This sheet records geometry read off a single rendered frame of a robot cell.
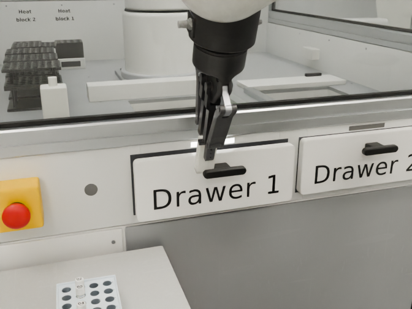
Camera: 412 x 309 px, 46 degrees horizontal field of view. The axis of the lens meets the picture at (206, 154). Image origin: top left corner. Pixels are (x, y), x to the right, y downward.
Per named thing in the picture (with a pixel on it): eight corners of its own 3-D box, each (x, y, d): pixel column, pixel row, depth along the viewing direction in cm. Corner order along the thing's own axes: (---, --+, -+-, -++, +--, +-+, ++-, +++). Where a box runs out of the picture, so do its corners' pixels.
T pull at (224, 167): (246, 174, 82) (246, 167, 82) (204, 179, 80) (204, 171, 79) (238, 167, 85) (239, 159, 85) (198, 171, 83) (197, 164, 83)
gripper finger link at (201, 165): (217, 136, 78) (218, 139, 77) (212, 169, 82) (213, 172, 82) (198, 138, 77) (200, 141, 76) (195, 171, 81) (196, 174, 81)
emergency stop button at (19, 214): (32, 228, 73) (28, 205, 72) (3, 233, 72) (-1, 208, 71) (32, 219, 76) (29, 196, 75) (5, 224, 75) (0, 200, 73)
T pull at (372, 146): (398, 152, 92) (399, 145, 92) (364, 156, 90) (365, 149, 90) (386, 146, 95) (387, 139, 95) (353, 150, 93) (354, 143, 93)
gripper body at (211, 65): (187, 27, 69) (182, 83, 75) (203, 56, 63) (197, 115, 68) (236, 26, 71) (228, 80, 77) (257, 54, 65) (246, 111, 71)
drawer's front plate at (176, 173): (292, 200, 91) (295, 144, 87) (137, 222, 83) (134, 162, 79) (287, 196, 93) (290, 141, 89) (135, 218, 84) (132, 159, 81)
